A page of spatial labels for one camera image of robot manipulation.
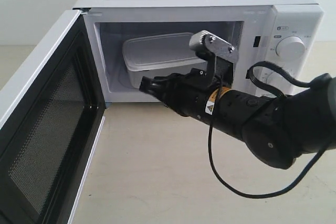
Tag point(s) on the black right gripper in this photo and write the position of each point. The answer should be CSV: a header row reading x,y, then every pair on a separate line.
x,y
186,94

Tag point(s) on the white plastic lidded container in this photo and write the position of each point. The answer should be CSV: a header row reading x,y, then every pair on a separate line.
x,y
159,55

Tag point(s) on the white microwave door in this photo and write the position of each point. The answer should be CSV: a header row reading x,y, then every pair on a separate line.
x,y
51,117

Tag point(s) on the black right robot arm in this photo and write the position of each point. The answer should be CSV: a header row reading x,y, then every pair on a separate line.
x,y
275,130

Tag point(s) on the white microwave oven body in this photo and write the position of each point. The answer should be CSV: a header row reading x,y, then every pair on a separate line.
x,y
254,27

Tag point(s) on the lower white control knob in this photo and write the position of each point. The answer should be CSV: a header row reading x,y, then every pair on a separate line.
x,y
279,82

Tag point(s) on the white control knob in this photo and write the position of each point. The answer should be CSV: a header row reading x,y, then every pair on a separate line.
x,y
290,48
279,82

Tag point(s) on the upper white control knob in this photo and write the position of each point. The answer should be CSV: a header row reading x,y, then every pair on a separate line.
x,y
290,48

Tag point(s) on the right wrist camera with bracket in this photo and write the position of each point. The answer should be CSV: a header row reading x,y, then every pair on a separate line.
x,y
221,58

